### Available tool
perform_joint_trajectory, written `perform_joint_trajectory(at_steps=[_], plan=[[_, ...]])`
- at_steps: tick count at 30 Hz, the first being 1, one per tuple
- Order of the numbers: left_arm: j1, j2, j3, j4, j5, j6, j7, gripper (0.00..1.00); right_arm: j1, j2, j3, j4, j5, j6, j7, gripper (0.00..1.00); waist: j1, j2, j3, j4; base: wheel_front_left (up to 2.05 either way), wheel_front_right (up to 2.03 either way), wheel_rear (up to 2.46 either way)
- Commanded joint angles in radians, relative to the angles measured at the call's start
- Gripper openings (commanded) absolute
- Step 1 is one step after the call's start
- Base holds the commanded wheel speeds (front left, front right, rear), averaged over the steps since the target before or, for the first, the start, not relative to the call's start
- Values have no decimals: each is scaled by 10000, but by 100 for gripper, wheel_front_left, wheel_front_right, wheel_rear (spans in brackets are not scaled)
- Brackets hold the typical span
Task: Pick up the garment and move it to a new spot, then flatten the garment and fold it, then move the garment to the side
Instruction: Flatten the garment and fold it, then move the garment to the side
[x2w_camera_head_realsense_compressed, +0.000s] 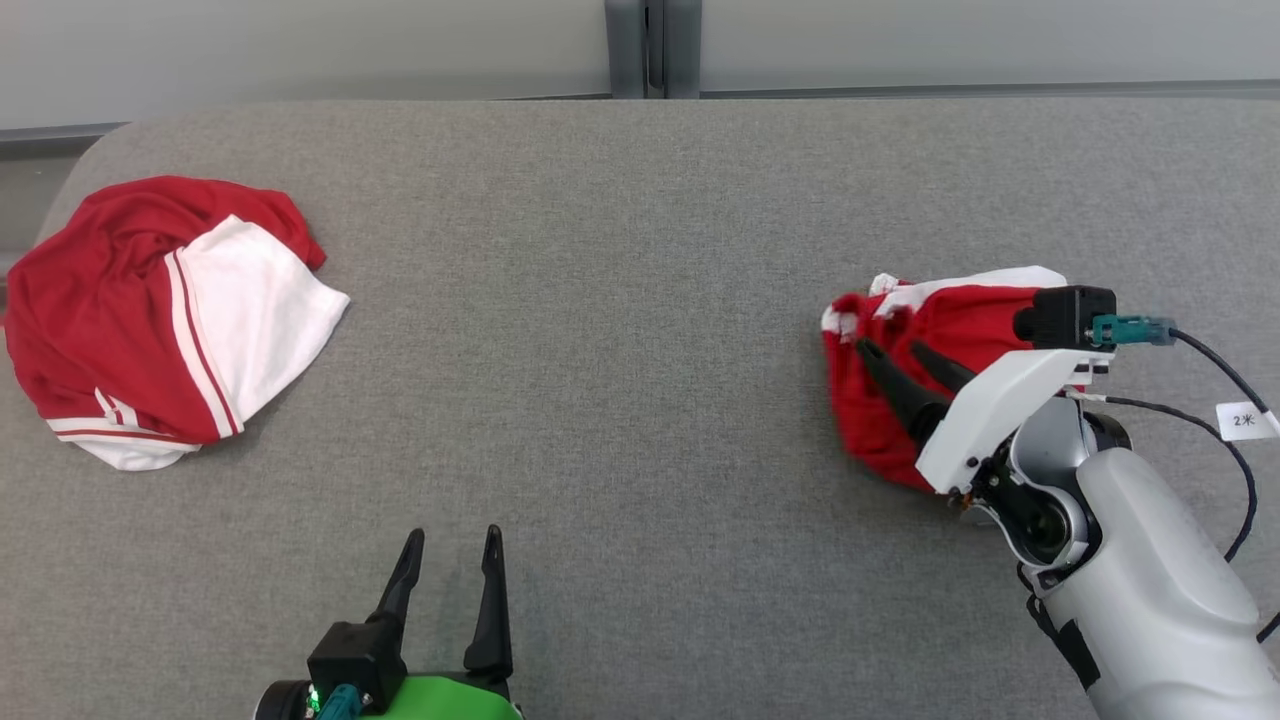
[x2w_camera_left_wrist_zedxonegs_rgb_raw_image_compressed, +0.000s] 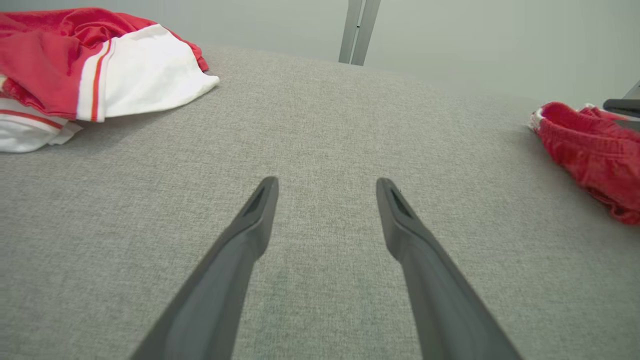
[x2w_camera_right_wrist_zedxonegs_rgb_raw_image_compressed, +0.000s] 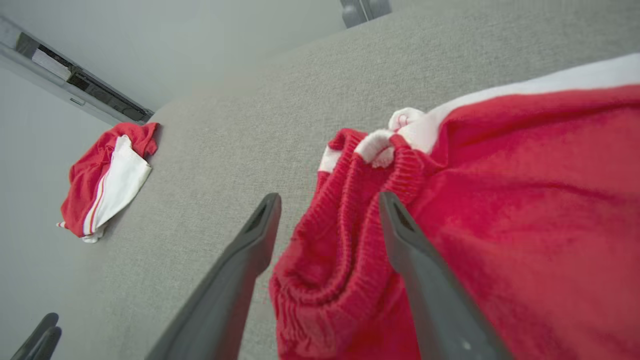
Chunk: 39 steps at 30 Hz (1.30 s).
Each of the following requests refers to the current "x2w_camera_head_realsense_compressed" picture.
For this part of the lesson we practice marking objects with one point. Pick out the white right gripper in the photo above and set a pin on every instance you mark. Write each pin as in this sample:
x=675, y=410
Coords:
x=990, y=410

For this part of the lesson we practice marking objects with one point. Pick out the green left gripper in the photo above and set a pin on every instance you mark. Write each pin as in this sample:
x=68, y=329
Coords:
x=440, y=700

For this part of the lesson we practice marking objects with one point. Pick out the red shorts with white trim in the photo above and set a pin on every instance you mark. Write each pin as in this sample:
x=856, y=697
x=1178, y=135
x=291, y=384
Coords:
x=880, y=430

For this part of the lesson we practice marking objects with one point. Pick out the red and white basketball jersey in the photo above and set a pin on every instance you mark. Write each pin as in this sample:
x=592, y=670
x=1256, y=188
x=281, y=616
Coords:
x=100, y=300

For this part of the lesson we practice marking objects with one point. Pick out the grey and white right robot arm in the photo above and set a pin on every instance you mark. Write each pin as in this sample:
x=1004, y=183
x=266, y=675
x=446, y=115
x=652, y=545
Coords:
x=1150, y=600

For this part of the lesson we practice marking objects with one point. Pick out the black and silver left robot arm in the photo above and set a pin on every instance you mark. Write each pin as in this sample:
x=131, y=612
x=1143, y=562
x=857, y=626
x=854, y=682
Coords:
x=280, y=700

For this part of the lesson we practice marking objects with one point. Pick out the beige fabric mat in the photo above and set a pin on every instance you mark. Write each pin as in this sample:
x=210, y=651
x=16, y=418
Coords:
x=600, y=350

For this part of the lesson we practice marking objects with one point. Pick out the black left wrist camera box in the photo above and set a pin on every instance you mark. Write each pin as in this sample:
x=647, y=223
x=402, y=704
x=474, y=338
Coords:
x=350, y=655

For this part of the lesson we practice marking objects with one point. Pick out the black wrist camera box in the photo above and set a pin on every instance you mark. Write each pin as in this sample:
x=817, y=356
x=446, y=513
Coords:
x=1065, y=315
x=350, y=655

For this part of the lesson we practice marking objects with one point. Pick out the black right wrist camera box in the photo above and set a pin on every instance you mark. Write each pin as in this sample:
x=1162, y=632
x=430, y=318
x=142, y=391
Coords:
x=1065, y=315

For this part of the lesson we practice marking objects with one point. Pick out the grey partition base rail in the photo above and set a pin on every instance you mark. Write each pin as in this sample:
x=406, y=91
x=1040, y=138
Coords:
x=60, y=135
x=1000, y=89

